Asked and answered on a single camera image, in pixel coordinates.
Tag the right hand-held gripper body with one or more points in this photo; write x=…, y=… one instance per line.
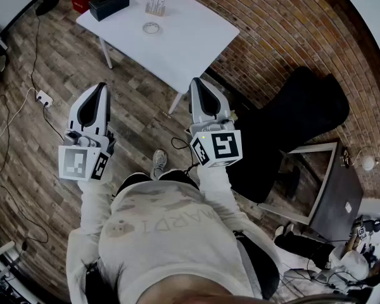
x=223, y=146

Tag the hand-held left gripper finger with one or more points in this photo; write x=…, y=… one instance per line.
x=104, y=112
x=74, y=114

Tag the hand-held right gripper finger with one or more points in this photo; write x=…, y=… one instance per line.
x=224, y=108
x=196, y=103

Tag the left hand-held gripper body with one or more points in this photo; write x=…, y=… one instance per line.
x=82, y=157

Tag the clear tape roll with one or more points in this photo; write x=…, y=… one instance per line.
x=144, y=28

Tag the person's right forearm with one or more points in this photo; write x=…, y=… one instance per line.
x=215, y=185

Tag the person's left forearm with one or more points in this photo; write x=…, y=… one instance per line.
x=93, y=201

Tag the small yellow item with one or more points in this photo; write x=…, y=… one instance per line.
x=233, y=116

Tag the white table leg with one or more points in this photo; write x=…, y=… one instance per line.
x=106, y=54
x=176, y=102

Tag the person's black trousers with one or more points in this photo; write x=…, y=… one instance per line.
x=136, y=178

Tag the person's grey shoe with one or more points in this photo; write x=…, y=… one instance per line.
x=159, y=161

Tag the black office chair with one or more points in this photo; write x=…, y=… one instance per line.
x=291, y=116

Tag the rack of white tubes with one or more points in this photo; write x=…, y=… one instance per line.
x=155, y=5

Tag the person's light sweatshirt torso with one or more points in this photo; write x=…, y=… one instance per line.
x=171, y=239

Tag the black tissue box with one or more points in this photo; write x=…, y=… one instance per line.
x=109, y=3

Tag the black round stand base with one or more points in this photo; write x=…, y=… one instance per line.
x=47, y=5

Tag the dark grey desk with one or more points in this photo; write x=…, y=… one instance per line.
x=335, y=195

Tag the white globe desk lamp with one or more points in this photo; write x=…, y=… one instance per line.
x=368, y=162

